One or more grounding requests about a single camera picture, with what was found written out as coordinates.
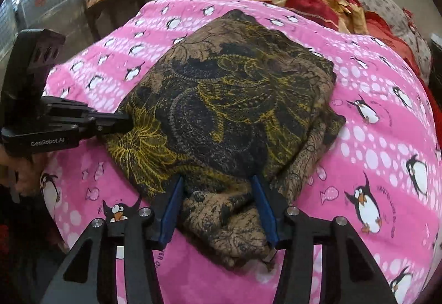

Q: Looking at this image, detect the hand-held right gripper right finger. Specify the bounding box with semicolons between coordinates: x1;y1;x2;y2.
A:
250;175;398;304

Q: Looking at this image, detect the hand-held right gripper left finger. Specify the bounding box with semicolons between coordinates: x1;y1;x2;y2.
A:
40;175;185;304

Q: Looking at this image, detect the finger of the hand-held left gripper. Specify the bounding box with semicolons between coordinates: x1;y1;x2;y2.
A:
78;110;134;139

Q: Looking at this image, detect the brown floral cloth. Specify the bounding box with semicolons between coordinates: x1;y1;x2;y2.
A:
104;9;347;270

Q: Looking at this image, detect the person's left hand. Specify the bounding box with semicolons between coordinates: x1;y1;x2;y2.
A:
0;145;47;196

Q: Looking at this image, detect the grey metal door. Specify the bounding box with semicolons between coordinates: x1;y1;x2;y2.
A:
0;0;129;61

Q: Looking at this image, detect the pink penguin blanket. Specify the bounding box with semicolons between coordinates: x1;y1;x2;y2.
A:
38;0;442;304

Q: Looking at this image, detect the red orange floral blanket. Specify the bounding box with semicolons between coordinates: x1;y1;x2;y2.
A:
212;0;420;80

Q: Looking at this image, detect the dark wooden headboard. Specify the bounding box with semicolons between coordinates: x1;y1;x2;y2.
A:
428;33;442;97

